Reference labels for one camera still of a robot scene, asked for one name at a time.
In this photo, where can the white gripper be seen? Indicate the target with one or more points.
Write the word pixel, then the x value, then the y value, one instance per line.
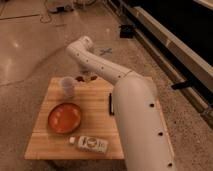
pixel 85 72

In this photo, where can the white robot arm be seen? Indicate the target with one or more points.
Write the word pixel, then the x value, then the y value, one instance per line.
pixel 142 130

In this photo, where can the white ceramic cup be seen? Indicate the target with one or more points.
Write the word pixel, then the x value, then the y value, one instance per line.
pixel 67 84

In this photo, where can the orange plate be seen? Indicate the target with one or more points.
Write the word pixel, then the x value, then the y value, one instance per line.
pixel 64 118

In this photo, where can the black box on floor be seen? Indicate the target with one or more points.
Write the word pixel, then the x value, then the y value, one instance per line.
pixel 126 31

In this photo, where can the wooden table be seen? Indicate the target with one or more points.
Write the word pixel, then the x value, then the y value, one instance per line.
pixel 98 120

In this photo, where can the black wall bracket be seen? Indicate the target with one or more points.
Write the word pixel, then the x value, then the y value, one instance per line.
pixel 181 85

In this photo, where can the red pepper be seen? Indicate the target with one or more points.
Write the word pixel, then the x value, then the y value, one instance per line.
pixel 86 78

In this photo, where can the white plastic bottle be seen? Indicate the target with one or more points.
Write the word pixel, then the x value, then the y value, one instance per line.
pixel 90 143

